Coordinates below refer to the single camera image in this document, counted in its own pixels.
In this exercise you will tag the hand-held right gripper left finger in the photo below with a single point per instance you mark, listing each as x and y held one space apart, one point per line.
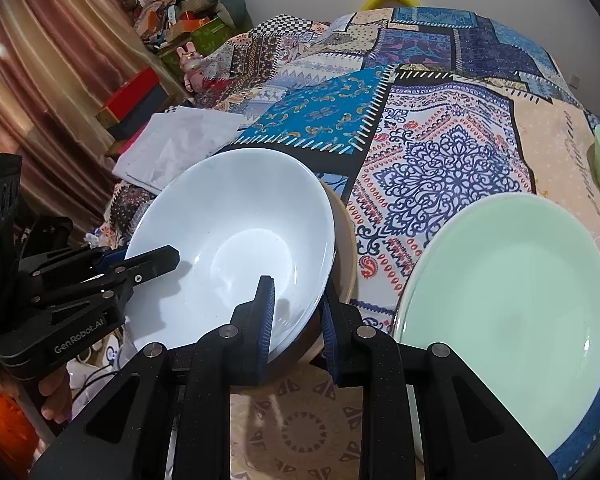
266 320

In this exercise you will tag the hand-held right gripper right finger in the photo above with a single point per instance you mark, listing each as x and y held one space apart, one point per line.
329 332

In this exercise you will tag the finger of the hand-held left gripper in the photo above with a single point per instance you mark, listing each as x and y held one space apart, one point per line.
112 258
150 262

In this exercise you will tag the brown-rimmed bowl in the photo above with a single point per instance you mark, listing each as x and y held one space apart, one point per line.
346 255

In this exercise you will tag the white patterned bowl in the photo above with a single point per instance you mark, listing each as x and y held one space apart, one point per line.
230 210

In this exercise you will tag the green plate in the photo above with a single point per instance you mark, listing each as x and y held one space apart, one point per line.
505 310

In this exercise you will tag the person's left hand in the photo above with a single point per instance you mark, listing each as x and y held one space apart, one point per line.
55 391

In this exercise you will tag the orange bag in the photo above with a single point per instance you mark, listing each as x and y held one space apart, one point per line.
5 425

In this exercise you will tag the white cloth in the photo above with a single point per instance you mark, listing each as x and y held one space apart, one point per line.
180 145

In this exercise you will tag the dark box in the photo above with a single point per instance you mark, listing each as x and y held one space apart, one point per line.
141 116

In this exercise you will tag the red box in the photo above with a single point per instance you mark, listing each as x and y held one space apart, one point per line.
130 92

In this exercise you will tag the brown curtain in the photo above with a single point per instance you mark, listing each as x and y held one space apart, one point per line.
55 85

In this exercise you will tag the patchwork printed blanket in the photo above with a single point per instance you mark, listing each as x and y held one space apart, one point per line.
430 170

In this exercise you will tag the pink rabbit toy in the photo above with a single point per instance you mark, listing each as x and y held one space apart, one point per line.
190 60

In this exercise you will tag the green box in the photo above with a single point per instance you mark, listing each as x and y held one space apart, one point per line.
210 35

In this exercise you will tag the pile of clutter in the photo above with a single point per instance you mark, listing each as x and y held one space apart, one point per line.
155 17

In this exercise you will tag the wall socket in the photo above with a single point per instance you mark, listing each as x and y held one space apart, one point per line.
574 80

